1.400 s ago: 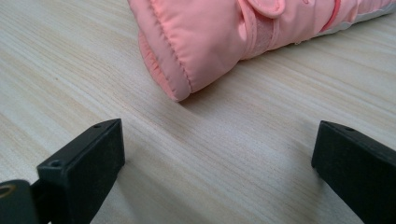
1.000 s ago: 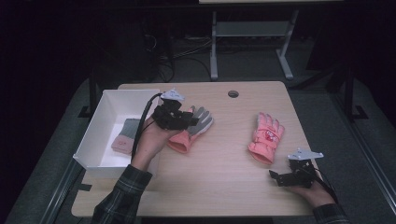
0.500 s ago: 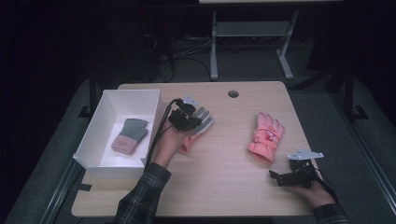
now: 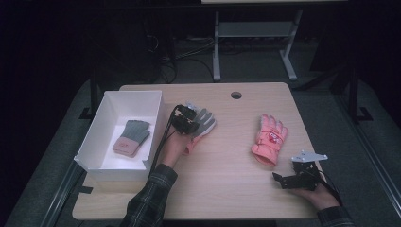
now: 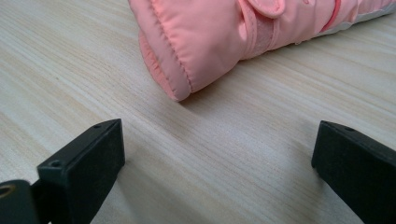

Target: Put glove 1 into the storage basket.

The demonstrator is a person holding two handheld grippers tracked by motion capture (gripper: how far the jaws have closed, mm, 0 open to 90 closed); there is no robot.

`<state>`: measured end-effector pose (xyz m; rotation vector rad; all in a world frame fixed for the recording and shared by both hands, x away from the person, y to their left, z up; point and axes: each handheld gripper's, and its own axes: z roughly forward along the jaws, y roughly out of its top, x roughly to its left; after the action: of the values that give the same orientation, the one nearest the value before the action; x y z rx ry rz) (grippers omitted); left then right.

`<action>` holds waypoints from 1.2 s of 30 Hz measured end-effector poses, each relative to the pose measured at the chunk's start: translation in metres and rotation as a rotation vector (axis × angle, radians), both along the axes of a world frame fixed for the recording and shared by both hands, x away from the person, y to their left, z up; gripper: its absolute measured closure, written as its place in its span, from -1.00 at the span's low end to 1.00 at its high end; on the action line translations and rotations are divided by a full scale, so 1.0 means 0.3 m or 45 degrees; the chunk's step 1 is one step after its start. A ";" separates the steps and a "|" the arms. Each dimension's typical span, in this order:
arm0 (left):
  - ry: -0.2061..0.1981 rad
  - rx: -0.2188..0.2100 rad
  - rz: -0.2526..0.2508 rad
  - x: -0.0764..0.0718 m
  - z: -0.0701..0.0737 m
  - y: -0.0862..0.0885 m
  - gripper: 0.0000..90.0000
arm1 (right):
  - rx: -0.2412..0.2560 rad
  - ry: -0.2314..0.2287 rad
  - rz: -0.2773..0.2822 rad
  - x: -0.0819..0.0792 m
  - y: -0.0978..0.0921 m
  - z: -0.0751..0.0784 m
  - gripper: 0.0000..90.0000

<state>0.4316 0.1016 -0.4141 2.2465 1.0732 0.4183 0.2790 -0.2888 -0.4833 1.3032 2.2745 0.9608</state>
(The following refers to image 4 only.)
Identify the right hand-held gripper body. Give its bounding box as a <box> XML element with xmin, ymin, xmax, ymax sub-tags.
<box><xmin>290</xmin><ymin>149</ymin><xmax>329</xmax><ymax>192</ymax></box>

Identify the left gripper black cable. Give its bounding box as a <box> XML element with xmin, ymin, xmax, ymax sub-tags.
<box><xmin>150</xmin><ymin>105</ymin><xmax>179</xmax><ymax>174</ymax></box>

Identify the white rectangular box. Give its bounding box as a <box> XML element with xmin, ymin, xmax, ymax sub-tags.
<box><xmin>73</xmin><ymin>90</ymin><xmax>168</xmax><ymax>183</ymax></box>

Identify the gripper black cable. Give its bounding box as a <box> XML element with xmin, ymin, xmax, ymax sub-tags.
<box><xmin>150</xmin><ymin>105</ymin><xmax>179</xmax><ymax>174</ymax></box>
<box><xmin>317</xmin><ymin>169</ymin><xmax>345</xmax><ymax>206</ymax></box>

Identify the pink padded ski glove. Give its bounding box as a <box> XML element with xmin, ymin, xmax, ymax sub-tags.
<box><xmin>251</xmin><ymin>113</ymin><xmax>289</xmax><ymax>167</ymax></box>

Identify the person's right hand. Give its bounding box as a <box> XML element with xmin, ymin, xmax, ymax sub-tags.
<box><xmin>291</xmin><ymin>183</ymin><xmax>342</xmax><ymax>211</ymax></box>

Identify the metal floor rail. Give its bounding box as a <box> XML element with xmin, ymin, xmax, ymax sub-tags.
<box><xmin>333</xmin><ymin>93</ymin><xmax>401</xmax><ymax>210</ymax></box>
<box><xmin>40</xmin><ymin>162</ymin><xmax>87</xmax><ymax>227</ymax></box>

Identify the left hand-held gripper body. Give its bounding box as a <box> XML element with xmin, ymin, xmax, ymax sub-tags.
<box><xmin>171</xmin><ymin>101</ymin><xmax>202</xmax><ymax>136</ymax></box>

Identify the black metal stand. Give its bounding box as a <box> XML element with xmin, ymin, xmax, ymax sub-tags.
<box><xmin>345</xmin><ymin>60</ymin><xmax>374</xmax><ymax>125</ymax></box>

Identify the person's left hand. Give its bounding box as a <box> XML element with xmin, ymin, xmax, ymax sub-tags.
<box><xmin>160</xmin><ymin>131</ymin><xmax>194</xmax><ymax>168</ymax></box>

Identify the bundle of floor cables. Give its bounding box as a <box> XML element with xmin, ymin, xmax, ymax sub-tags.
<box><xmin>145</xmin><ymin>33</ymin><xmax>216</xmax><ymax>85</ymax></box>

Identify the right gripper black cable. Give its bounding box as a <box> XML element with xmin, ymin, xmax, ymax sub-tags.
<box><xmin>317</xmin><ymin>169</ymin><xmax>345</xmax><ymax>206</ymax></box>

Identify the white metal stand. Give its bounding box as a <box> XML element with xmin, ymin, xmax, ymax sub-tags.
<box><xmin>212</xmin><ymin>9</ymin><xmax>305</xmax><ymax>83</ymax></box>

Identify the gray knit glove pink cuff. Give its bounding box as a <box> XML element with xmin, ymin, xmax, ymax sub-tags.
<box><xmin>183</xmin><ymin>108</ymin><xmax>218</xmax><ymax>155</ymax></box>
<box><xmin>112</xmin><ymin>119</ymin><xmax>151</xmax><ymax>158</ymax></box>

